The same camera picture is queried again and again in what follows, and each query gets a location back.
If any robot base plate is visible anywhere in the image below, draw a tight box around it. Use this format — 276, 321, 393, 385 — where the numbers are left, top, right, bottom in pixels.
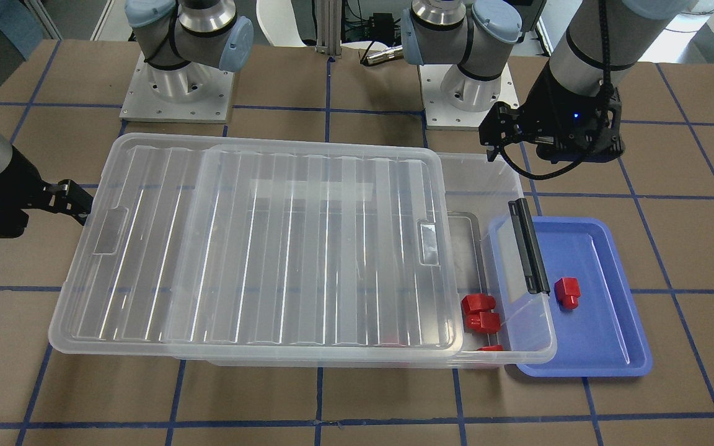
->
120, 54, 236, 124
418, 64, 519, 131

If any clear plastic storage box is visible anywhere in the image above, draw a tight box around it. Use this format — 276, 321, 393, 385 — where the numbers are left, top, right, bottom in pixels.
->
160, 149, 557, 368

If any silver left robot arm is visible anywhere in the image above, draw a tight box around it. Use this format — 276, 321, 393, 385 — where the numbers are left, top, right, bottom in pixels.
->
400, 1, 688, 164

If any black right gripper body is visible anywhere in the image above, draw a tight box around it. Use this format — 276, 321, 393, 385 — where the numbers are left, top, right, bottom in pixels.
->
0, 149, 93, 239

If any clear plastic box lid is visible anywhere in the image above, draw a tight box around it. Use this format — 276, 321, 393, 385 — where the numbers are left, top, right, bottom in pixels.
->
48, 133, 464, 364

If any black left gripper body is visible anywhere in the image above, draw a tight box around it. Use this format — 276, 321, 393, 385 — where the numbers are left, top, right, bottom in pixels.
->
478, 80, 625, 163

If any blue tray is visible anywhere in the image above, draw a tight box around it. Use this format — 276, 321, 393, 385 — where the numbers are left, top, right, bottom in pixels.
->
519, 216, 653, 378

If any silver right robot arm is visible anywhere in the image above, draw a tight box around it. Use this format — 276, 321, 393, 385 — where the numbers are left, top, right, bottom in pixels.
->
0, 1, 256, 240

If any red block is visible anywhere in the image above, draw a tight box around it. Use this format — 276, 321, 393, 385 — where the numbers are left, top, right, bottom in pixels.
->
477, 344, 505, 352
555, 277, 581, 311
465, 311, 501, 335
460, 293, 496, 315

